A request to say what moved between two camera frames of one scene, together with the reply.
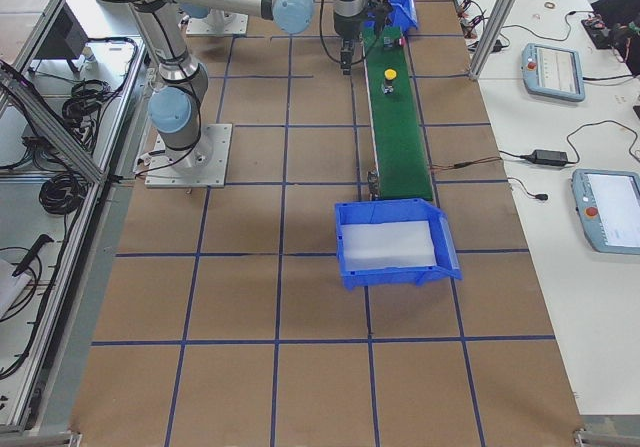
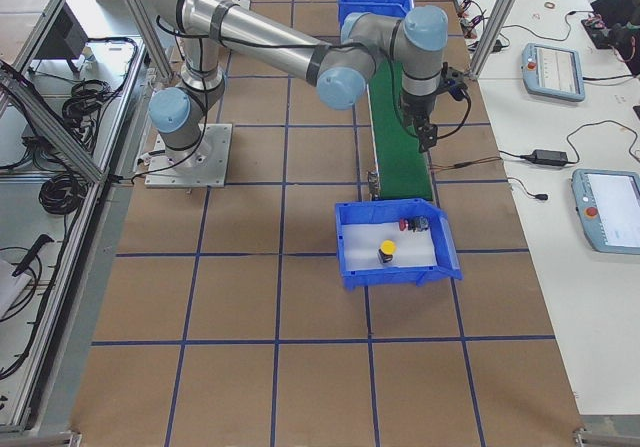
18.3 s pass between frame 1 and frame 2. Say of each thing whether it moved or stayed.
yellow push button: moved
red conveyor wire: stayed
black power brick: stayed
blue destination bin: stayed
